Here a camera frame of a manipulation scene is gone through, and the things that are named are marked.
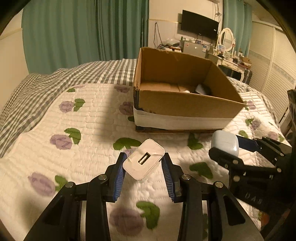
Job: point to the teal window curtain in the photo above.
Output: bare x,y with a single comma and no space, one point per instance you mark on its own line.
65,34

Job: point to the cluttered white dresser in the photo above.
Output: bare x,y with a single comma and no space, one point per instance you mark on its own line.
233,65

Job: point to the light blue earbuds case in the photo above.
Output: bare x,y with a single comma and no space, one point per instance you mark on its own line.
225,141

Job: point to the white oval vanity mirror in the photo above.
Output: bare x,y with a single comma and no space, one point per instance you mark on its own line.
226,40

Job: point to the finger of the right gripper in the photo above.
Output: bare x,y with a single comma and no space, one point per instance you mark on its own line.
236,166
275,152

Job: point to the open cardboard box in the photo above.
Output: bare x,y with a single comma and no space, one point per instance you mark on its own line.
164,98

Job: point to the white floral quilt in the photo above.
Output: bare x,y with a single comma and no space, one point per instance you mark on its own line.
81,134

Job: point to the grey checked bedsheet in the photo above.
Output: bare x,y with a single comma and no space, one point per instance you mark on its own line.
32,97

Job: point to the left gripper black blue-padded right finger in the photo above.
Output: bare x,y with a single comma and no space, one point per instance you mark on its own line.
172,174

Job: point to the white louvered wardrobe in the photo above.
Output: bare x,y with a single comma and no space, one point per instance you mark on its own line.
273,65

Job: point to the black wall television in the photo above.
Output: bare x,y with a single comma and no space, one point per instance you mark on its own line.
199,25

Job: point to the silver laptop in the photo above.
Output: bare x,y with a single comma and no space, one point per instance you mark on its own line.
194,49

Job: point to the small white usb charger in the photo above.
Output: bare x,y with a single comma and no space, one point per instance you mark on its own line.
144,159

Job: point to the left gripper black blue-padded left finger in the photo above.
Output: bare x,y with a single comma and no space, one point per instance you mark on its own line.
118,175

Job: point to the black tv remote control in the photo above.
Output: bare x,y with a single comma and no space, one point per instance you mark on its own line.
203,90

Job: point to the teal right curtain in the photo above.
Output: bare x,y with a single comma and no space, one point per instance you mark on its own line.
237,16

